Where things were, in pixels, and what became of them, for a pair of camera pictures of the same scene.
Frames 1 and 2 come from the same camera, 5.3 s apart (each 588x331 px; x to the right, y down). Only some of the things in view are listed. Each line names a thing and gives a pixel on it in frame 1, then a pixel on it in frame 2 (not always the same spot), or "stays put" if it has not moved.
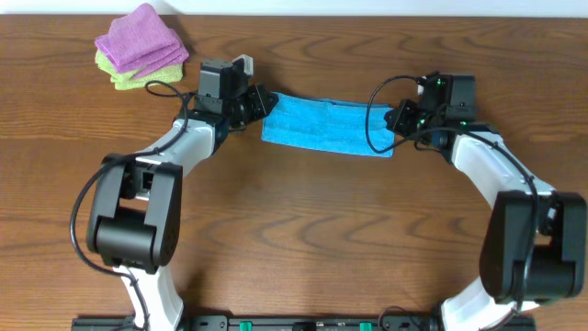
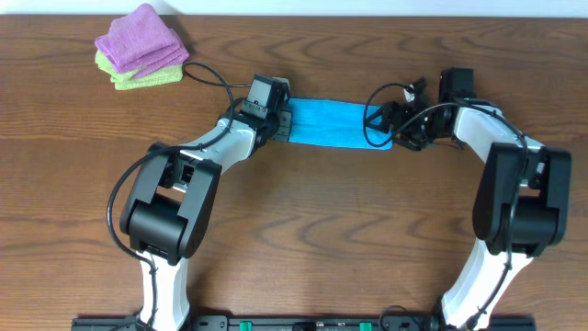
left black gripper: [259, 104] → [282, 124]
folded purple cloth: [140, 43] stays put
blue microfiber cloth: [327, 125] stays put
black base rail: [301, 323] stays put
